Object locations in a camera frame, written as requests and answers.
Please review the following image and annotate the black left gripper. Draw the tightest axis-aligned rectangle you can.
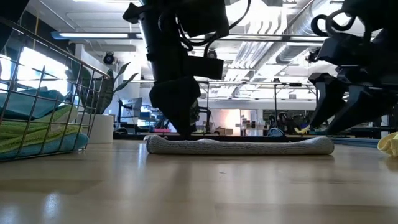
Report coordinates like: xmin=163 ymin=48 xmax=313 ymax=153
xmin=146 ymin=51 xmax=224 ymax=140

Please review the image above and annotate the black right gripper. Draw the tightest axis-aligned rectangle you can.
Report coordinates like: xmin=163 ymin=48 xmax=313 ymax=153
xmin=307 ymin=27 xmax=398 ymax=134

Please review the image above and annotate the yellow microfiber towel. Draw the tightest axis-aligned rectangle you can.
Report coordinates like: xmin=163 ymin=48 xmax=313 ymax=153
xmin=377 ymin=131 xmax=398 ymax=157

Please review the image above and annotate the grey microfiber towel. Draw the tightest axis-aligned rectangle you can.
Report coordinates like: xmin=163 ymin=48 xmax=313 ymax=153
xmin=146 ymin=134 xmax=335 ymax=156

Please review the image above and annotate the grey monitor on arm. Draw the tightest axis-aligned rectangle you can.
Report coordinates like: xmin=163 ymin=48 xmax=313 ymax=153
xmin=118 ymin=97 xmax=143 ymax=125

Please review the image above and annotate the yellow background object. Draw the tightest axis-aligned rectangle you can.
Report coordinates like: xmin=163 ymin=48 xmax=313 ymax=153
xmin=294 ymin=125 xmax=312 ymax=135

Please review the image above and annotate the blue rounded background object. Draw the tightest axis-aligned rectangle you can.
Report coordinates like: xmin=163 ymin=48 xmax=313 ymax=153
xmin=267 ymin=127 xmax=284 ymax=138

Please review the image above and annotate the snake plant in white pot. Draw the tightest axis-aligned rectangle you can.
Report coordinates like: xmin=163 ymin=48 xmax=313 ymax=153
xmin=67 ymin=60 xmax=140 ymax=144

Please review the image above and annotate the long ceiling light strip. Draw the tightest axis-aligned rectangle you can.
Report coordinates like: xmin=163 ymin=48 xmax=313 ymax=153
xmin=51 ymin=30 xmax=327 ymax=44

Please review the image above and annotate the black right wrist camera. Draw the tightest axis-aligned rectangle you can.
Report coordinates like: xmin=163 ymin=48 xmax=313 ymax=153
xmin=317 ymin=32 xmax=371 ymax=66

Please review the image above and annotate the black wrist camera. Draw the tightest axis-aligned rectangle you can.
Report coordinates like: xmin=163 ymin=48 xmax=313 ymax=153
xmin=177 ymin=0 xmax=230 ymax=39
xmin=317 ymin=32 xmax=371 ymax=66

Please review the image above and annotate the silver ceiling air duct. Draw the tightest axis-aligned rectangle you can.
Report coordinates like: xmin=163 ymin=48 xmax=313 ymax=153
xmin=275 ymin=0 xmax=327 ymax=65

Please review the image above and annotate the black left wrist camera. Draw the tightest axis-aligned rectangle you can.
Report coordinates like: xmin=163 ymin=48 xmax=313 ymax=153
xmin=177 ymin=0 xmax=230 ymax=39

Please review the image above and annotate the metal wire basket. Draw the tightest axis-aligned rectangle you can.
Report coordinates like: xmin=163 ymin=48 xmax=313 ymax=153
xmin=0 ymin=17 xmax=110 ymax=162

